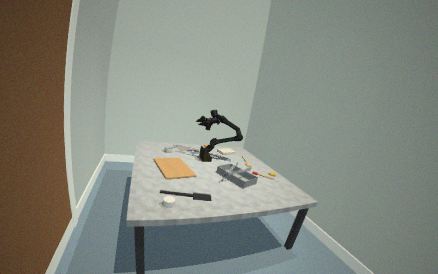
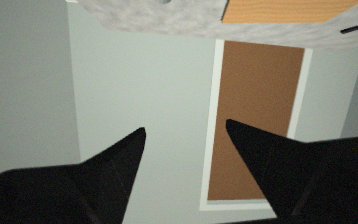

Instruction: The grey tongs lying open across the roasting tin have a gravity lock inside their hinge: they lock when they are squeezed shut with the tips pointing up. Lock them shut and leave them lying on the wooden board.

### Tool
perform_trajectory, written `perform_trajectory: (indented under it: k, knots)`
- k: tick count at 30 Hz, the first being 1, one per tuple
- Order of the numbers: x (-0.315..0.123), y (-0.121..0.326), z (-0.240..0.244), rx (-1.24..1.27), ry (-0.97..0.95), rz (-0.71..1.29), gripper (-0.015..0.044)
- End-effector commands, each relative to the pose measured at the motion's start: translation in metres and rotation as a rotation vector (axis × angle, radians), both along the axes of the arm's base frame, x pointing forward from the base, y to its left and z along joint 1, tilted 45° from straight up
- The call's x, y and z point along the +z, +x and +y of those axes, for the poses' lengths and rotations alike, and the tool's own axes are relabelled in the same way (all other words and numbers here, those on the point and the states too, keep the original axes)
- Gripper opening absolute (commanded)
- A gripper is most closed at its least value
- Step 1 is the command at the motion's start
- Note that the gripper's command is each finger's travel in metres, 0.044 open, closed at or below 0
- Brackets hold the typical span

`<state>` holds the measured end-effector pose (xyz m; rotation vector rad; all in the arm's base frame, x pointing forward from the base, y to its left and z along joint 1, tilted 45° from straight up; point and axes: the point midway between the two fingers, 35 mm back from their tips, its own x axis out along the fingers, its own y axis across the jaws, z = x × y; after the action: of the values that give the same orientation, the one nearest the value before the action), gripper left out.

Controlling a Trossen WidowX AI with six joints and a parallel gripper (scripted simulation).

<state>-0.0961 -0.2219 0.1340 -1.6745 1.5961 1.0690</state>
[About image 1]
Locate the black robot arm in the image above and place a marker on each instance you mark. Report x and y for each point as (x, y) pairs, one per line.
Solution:
(223, 120)

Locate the white short cylinder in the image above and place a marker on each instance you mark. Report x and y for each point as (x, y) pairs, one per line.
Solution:
(169, 201)

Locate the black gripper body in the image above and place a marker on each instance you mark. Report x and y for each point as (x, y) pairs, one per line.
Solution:
(208, 121)

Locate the black spatula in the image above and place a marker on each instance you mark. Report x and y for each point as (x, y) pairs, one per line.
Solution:
(195, 195)

